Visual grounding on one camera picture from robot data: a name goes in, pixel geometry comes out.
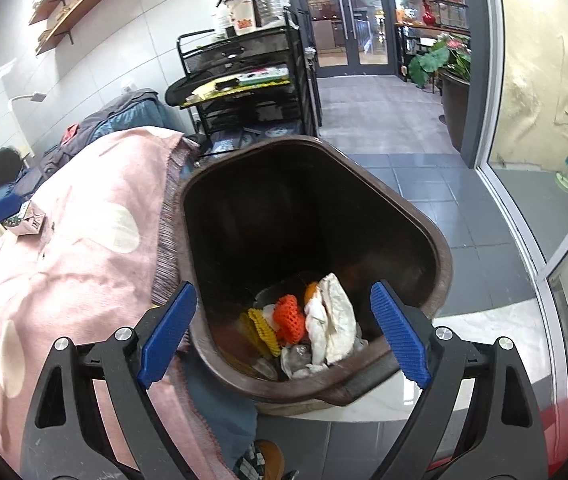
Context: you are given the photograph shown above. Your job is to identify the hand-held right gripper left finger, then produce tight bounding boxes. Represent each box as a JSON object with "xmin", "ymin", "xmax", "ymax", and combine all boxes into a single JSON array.
[{"xmin": 20, "ymin": 280, "xmax": 225, "ymax": 480}]

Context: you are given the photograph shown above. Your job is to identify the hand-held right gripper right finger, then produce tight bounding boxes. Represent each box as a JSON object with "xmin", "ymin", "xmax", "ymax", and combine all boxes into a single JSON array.
[{"xmin": 364, "ymin": 280, "xmax": 549, "ymax": 480}]

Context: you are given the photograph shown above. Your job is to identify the small drink carton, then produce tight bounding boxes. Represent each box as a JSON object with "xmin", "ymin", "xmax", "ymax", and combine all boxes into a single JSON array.
[{"xmin": 3, "ymin": 200, "xmax": 47, "ymax": 237}]

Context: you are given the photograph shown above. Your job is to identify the white tissue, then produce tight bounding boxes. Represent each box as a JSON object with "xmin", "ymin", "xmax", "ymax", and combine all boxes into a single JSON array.
[{"xmin": 305, "ymin": 272, "xmax": 359, "ymax": 366}]

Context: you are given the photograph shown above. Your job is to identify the orange foam fruit net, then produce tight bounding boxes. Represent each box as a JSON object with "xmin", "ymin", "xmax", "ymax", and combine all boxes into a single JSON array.
[{"xmin": 272, "ymin": 294, "xmax": 309, "ymax": 345}]

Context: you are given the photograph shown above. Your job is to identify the brown plastic trash bin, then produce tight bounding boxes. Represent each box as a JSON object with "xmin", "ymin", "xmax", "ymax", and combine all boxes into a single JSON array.
[{"xmin": 180, "ymin": 135, "xmax": 453, "ymax": 417}]

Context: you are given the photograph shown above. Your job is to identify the blue denim cloth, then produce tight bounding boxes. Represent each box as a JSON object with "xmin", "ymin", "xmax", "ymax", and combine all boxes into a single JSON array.
[{"xmin": 184, "ymin": 355, "xmax": 259, "ymax": 476}]

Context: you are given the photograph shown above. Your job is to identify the yellow foam fruit net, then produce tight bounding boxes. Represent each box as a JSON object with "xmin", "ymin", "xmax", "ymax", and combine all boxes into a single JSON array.
[{"xmin": 239, "ymin": 308, "xmax": 282, "ymax": 358}]

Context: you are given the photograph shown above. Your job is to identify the pink dotted blanket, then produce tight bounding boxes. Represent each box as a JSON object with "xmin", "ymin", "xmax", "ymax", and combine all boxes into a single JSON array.
[{"xmin": 0, "ymin": 127, "xmax": 245, "ymax": 480}]

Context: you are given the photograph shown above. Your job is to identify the clear plastic wrapper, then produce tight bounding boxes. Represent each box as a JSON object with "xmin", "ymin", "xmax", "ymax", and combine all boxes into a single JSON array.
[{"xmin": 281, "ymin": 344, "xmax": 315, "ymax": 378}]

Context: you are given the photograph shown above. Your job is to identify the checkered cloth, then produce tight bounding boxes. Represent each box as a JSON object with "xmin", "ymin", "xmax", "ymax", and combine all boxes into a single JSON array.
[{"xmin": 234, "ymin": 442, "xmax": 269, "ymax": 480}]

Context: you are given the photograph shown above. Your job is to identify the blue grey jacket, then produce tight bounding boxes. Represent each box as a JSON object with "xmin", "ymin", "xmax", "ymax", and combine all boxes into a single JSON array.
[{"xmin": 44, "ymin": 89, "xmax": 175, "ymax": 176}]

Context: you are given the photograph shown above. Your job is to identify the dark plant pot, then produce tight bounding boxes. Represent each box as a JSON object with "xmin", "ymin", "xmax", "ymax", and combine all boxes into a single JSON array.
[{"xmin": 438, "ymin": 71, "xmax": 470, "ymax": 153}]

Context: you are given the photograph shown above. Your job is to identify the yellow paper sheet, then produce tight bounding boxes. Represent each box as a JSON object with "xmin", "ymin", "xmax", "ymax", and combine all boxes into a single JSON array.
[{"xmin": 180, "ymin": 77, "xmax": 289, "ymax": 108}]

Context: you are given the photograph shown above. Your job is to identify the glass sliding door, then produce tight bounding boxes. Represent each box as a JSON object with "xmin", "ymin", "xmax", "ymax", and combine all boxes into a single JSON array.
[{"xmin": 478, "ymin": 0, "xmax": 568, "ymax": 281}]

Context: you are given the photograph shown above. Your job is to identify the green leafy plant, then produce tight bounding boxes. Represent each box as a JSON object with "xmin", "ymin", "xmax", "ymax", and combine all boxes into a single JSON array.
[{"xmin": 409, "ymin": 32, "xmax": 472, "ymax": 86}]

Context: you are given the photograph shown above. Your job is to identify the black metal rack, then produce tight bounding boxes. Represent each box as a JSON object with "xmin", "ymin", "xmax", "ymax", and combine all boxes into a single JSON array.
[{"xmin": 166, "ymin": 7, "xmax": 322, "ymax": 153}]

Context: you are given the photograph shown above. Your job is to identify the green white flat box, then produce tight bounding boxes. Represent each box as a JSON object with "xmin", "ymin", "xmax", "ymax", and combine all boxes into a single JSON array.
[{"xmin": 236, "ymin": 66, "xmax": 289, "ymax": 86}]

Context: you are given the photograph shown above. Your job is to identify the wooden side table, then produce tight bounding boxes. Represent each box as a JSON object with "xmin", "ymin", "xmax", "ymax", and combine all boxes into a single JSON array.
[{"xmin": 396, "ymin": 20, "xmax": 469, "ymax": 81}]

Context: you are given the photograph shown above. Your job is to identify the glass double door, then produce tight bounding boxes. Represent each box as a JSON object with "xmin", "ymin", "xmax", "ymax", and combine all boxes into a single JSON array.
[{"xmin": 291, "ymin": 0, "xmax": 399, "ymax": 78}]

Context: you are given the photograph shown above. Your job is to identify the white printed bucket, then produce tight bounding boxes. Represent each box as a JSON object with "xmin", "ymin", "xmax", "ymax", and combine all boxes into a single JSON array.
[{"xmin": 226, "ymin": 0, "xmax": 259, "ymax": 36}]

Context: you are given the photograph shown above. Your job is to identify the clear plastic jug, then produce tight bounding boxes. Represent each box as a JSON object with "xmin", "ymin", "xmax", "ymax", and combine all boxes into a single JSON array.
[{"xmin": 254, "ymin": 0, "xmax": 287, "ymax": 28}]

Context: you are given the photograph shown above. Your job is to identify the white wall lamp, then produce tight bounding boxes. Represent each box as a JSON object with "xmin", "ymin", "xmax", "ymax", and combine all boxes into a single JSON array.
[{"xmin": 11, "ymin": 92, "xmax": 47, "ymax": 111}]

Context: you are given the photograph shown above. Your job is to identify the long wooden wall shelf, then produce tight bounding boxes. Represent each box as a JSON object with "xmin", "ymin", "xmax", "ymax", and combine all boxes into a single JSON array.
[{"xmin": 36, "ymin": 0, "xmax": 162, "ymax": 56}]

